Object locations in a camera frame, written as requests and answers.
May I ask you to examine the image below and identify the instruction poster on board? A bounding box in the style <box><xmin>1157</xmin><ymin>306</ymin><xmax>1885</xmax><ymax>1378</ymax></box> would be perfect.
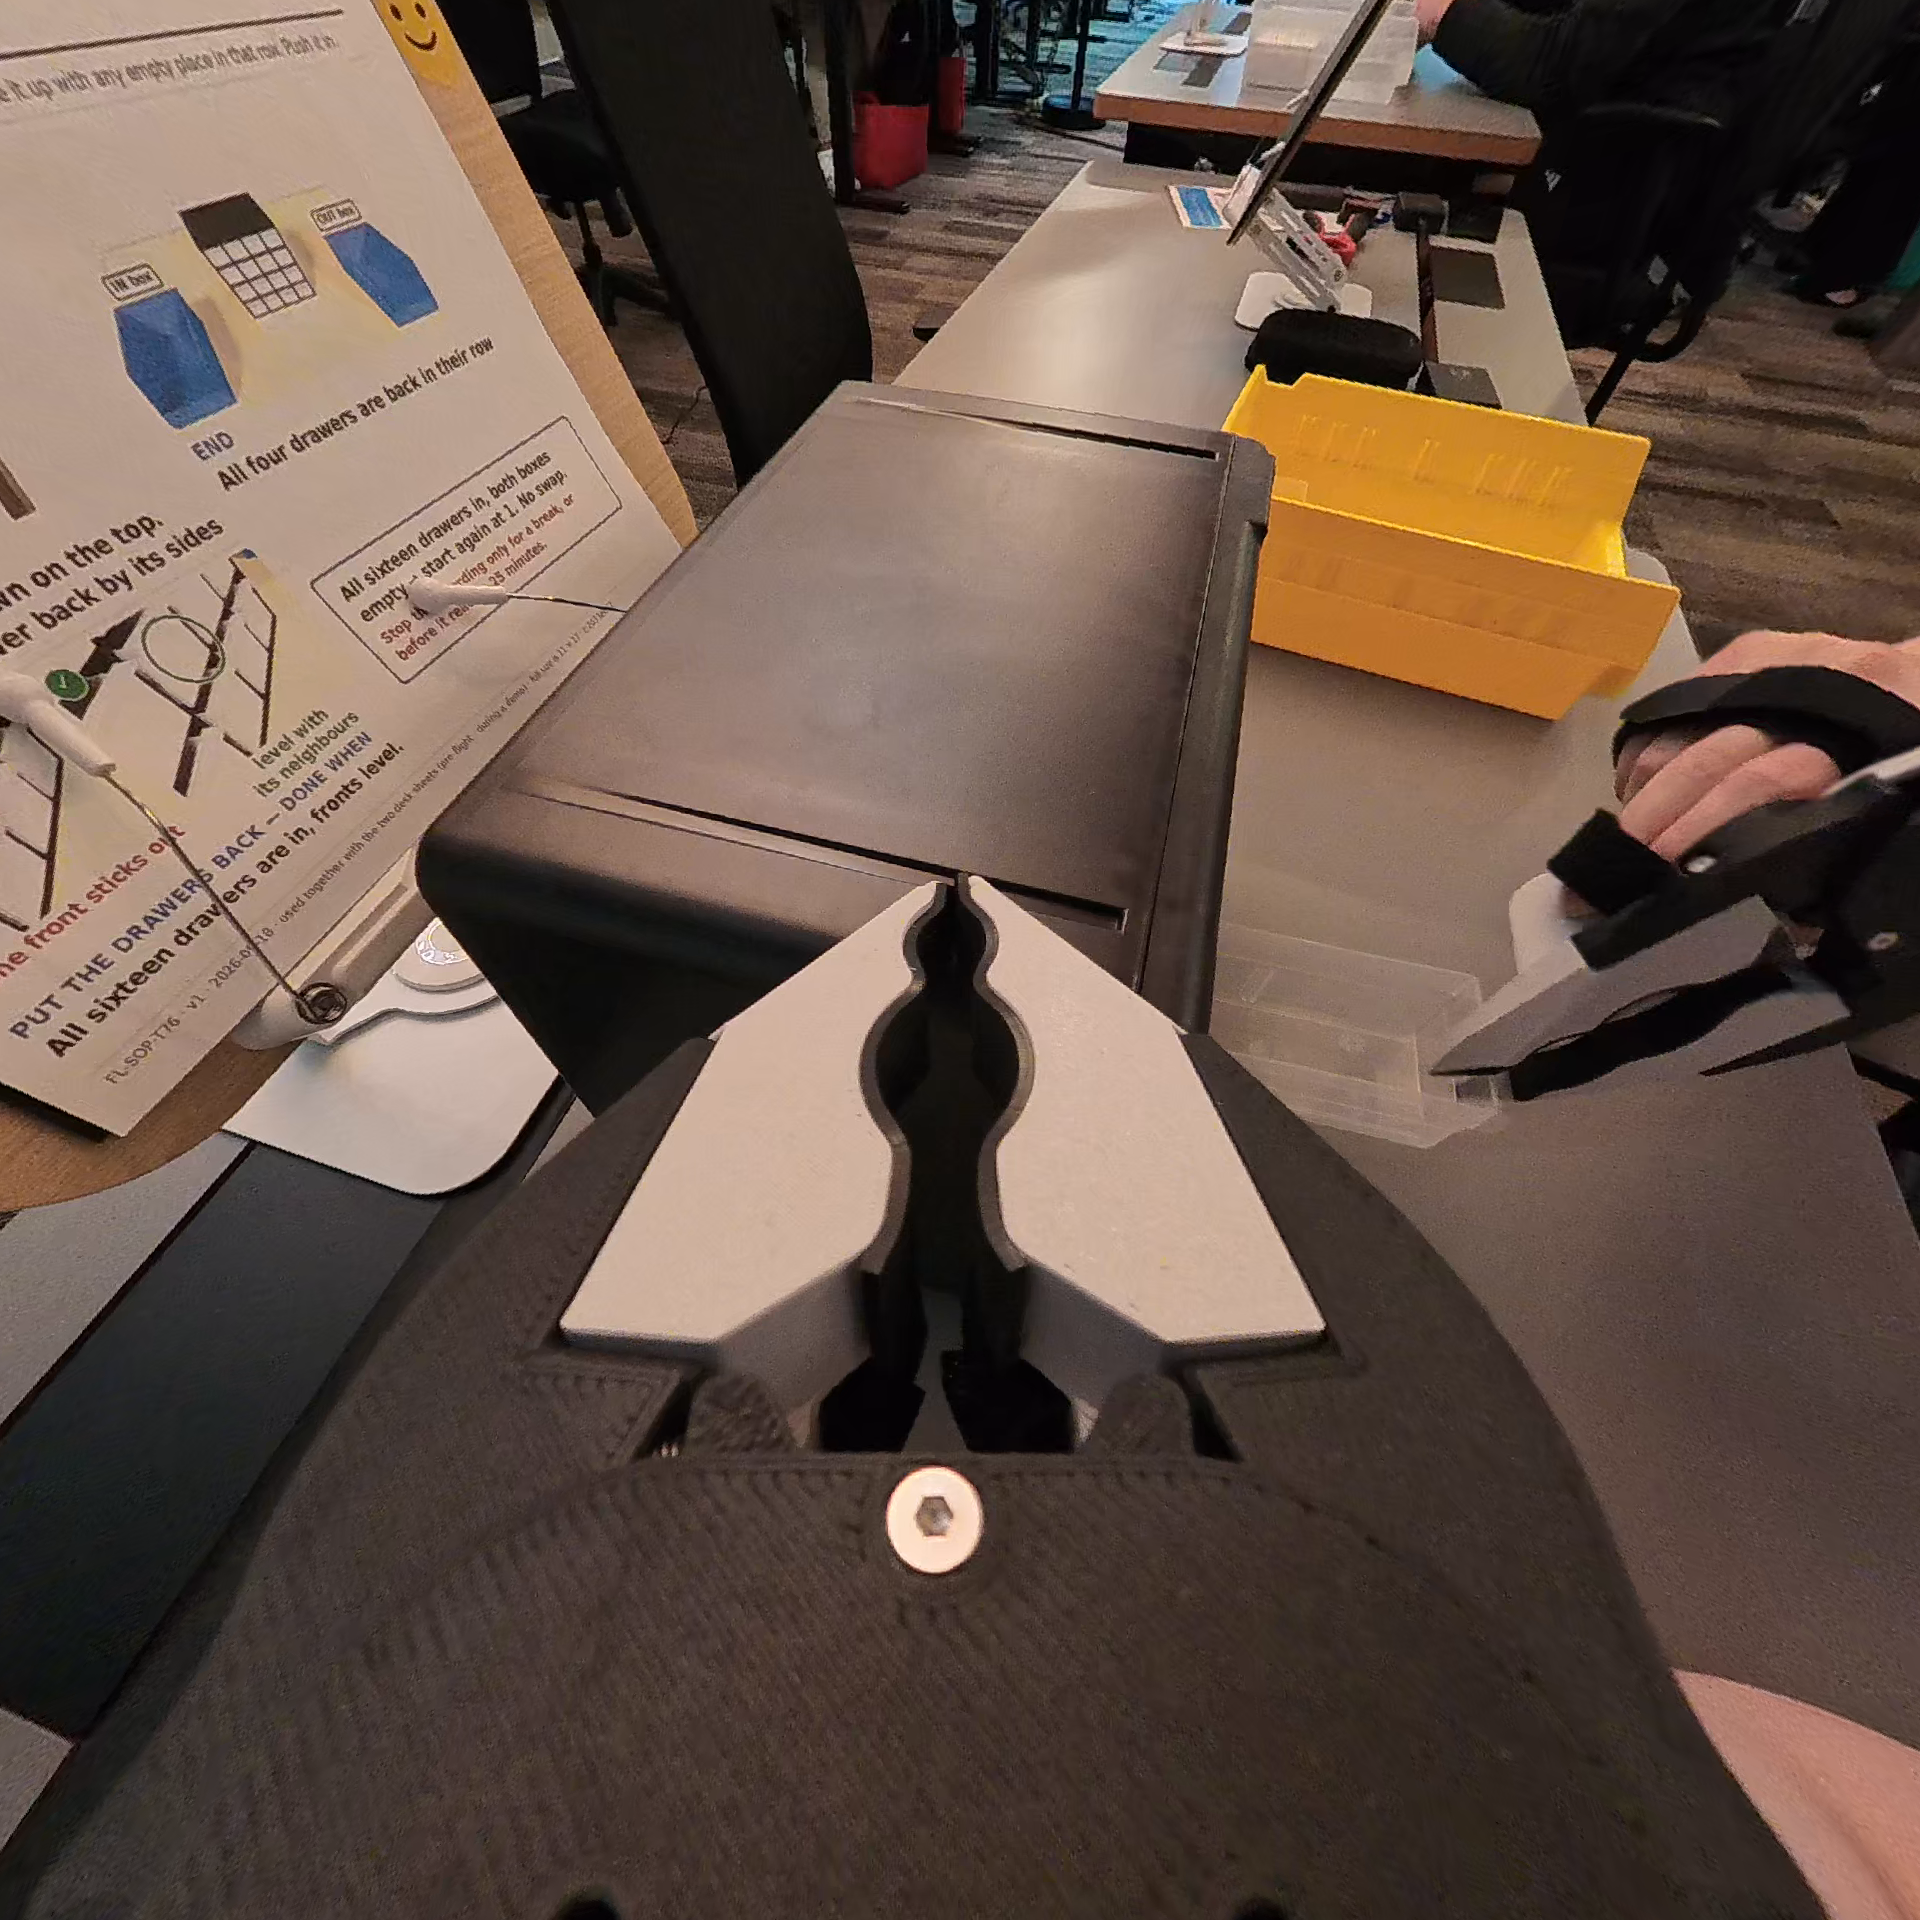
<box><xmin>0</xmin><ymin>0</ymin><xmax>702</xmax><ymax>1214</ymax></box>

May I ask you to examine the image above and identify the metal poster clamp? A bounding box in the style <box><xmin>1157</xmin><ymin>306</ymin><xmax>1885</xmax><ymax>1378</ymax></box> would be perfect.
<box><xmin>231</xmin><ymin>977</ymin><xmax>495</xmax><ymax>1051</ymax></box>

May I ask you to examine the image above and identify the white plug with thin cable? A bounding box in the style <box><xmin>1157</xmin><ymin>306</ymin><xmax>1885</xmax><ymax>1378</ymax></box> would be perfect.
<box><xmin>0</xmin><ymin>669</ymin><xmax>338</xmax><ymax>1022</ymax></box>
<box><xmin>407</xmin><ymin>575</ymin><xmax>623</xmax><ymax>617</ymax></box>

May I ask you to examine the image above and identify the wooden office desk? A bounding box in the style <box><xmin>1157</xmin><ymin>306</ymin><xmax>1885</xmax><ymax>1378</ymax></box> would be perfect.
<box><xmin>1094</xmin><ymin>0</ymin><xmax>1545</xmax><ymax>169</ymax></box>

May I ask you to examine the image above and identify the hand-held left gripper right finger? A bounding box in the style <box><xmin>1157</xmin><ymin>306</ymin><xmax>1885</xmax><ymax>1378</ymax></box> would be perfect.
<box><xmin>958</xmin><ymin>874</ymin><xmax>1331</xmax><ymax>1412</ymax></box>

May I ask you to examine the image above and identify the black zip pouch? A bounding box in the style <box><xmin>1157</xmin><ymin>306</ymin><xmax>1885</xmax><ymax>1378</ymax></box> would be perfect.
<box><xmin>1249</xmin><ymin>306</ymin><xmax>1423</xmax><ymax>383</ymax></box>

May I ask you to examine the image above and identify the small white stand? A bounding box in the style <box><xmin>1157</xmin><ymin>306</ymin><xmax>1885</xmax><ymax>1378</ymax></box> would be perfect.
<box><xmin>1236</xmin><ymin>187</ymin><xmax>1374</xmax><ymax>321</ymax></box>

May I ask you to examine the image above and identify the person's left forearm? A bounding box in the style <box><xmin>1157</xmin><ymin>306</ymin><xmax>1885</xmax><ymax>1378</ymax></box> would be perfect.
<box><xmin>1671</xmin><ymin>1668</ymin><xmax>1920</xmax><ymax>1920</ymax></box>

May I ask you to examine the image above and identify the black office chair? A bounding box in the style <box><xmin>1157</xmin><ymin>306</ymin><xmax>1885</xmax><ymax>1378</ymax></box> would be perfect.
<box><xmin>481</xmin><ymin>89</ymin><xmax>647</xmax><ymax>324</ymax></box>
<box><xmin>556</xmin><ymin>0</ymin><xmax>875</xmax><ymax>483</ymax></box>
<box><xmin>1530</xmin><ymin>106</ymin><xmax>1802</xmax><ymax>422</ymax></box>

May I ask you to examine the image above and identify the black tablet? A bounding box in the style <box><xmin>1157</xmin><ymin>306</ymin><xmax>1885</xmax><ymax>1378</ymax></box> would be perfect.
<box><xmin>1222</xmin><ymin>0</ymin><xmax>1397</xmax><ymax>249</ymax></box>

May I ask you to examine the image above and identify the person's right hand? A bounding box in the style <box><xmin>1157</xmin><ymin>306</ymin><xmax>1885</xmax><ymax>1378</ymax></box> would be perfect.
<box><xmin>1615</xmin><ymin>630</ymin><xmax>1920</xmax><ymax>863</ymax></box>

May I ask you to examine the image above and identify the yellow storage bin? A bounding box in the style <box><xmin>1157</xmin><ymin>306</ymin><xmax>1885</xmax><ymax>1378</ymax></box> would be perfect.
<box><xmin>1222</xmin><ymin>367</ymin><xmax>1682</xmax><ymax>723</ymax></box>

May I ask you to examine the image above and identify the red storage bin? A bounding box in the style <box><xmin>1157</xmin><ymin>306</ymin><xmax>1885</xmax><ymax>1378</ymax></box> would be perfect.
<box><xmin>853</xmin><ymin>94</ymin><xmax>932</xmax><ymax>189</ymax></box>

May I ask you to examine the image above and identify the black drawer cabinet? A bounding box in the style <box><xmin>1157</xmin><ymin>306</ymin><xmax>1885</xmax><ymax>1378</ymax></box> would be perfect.
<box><xmin>415</xmin><ymin>379</ymin><xmax>1277</xmax><ymax>1121</ymax></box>

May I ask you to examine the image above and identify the printed instruction poster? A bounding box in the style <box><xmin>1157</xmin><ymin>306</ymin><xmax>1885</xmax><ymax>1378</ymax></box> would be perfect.
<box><xmin>0</xmin><ymin>0</ymin><xmax>674</xmax><ymax>1135</ymax></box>

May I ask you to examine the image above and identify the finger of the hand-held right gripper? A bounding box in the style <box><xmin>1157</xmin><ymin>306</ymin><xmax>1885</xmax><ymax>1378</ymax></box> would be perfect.
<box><xmin>1428</xmin><ymin>897</ymin><xmax>1796</xmax><ymax>1106</ymax></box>
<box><xmin>1699</xmin><ymin>990</ymin><xmax>1862</xmax><ymax>1077</ymax></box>

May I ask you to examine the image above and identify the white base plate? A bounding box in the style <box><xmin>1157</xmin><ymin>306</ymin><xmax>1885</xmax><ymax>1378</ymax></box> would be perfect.
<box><xmin>225</xmin><ymin>915</ymin><xmax>559</xmax><ymax>1198</ymax></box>

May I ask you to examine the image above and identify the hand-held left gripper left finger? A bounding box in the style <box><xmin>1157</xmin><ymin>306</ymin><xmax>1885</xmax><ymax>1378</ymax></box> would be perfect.
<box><xmin>558</xmin><ymin>883</ymin><xmax>951</xmax><ymax>1420</ymax></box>

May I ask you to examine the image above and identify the clear plastic drawer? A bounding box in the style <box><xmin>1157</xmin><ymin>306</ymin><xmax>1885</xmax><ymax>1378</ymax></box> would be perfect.
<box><xmin>1212</xmin><ymin>921</ymin><xmax>1507</xmax><ymax>1150</ymax></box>

